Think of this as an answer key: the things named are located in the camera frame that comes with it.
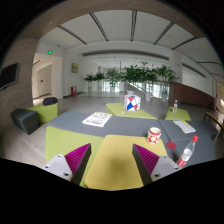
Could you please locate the wall mounted black television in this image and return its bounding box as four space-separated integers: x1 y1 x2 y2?
0 63 20 89

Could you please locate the red and white mug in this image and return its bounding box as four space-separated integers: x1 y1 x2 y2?
147 127 161 144

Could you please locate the distant clear water bottle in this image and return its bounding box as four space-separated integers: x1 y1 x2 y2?
173 100 178 114

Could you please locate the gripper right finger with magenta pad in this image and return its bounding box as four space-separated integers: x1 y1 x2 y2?
132 144 180 185

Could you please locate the dark grey ottoman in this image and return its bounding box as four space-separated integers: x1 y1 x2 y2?
10 109 39 135

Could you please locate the open magazine on table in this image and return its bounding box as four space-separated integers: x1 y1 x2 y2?
82 112 112 127

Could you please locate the red fire extinguisher box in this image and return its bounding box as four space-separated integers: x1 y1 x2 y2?
71 86 76 96

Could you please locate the framed picture on wall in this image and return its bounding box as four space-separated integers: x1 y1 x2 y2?
71 63 79 73

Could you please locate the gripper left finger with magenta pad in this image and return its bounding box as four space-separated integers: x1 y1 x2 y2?
43 143 92 185

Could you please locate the green seat with black bag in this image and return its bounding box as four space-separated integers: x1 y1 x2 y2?
29 97 58 124

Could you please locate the row of potted plants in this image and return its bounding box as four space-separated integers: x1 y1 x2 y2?
84 61 176 95

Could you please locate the red round coaster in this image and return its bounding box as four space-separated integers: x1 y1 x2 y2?
166 142 176 149

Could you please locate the wooden bench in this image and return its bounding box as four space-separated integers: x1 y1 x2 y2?
203 112 224 132

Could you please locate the red blue white cube box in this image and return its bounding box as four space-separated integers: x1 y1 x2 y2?
124 95 141 111

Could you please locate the clear bottle with red cap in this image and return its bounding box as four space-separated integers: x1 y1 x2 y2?
176 135 198 167

